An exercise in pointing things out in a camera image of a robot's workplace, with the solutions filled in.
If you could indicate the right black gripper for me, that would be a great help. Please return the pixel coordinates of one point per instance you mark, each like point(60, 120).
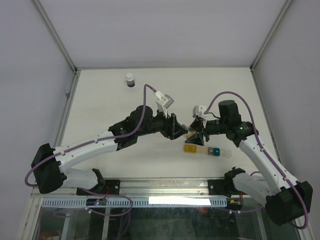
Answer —
point(200, 124)

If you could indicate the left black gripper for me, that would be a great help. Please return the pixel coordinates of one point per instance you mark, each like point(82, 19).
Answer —
point(171, 126)

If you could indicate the clear bottle yellow pills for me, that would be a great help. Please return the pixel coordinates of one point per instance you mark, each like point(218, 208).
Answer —
point(190, 132)

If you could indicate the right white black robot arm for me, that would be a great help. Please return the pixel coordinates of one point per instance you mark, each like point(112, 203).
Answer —
point(282, 195)

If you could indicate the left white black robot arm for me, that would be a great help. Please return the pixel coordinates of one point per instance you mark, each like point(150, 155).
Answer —
point(53, 168)

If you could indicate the white cap blue pill bottle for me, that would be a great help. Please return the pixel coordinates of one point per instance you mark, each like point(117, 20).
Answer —
point(130, 79)

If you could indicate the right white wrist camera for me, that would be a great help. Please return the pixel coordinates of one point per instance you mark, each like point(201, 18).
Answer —
point(199, 111)

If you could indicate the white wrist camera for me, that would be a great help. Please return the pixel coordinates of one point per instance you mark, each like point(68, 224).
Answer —
point(199, 111)
point(163, 102)

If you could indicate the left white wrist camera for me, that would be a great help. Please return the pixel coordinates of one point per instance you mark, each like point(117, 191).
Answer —
point(163, 102)

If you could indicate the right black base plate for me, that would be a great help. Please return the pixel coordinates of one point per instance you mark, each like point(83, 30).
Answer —
point(223, 187)

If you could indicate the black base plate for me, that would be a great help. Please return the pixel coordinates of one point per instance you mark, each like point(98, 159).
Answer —
point(106, 186)
point(223, 187)

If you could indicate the aluminium mounting rail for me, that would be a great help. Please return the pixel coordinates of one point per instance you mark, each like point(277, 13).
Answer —
point(149, 187)

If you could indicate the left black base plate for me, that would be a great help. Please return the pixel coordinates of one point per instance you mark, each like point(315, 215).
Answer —
point(106, 186)

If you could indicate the white slotted cable duct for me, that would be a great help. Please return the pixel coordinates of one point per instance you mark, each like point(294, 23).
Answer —
point(142, 202)

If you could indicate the left aluminium frame post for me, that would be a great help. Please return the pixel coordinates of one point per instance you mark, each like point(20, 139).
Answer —
point(54, 34)

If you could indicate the aluminium frame post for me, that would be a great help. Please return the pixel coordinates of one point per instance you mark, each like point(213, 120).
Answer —
point(54, 34)
point(272, 31)

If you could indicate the right aluminium frame post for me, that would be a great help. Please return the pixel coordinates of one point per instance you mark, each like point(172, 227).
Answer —
point(272, 31)

